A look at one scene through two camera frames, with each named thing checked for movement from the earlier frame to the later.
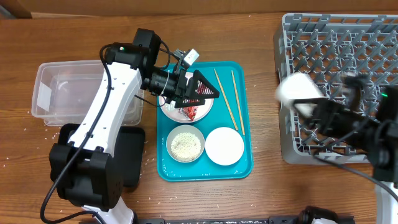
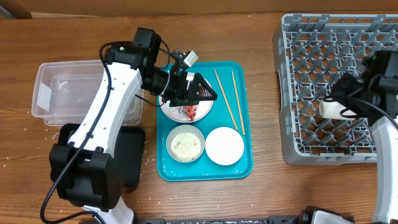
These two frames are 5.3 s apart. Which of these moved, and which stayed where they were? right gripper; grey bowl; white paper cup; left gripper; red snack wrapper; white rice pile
Moved: white paper cup; right gripper
Stayed: left gripper; red snack wrapper; white rice pile; grey bowl
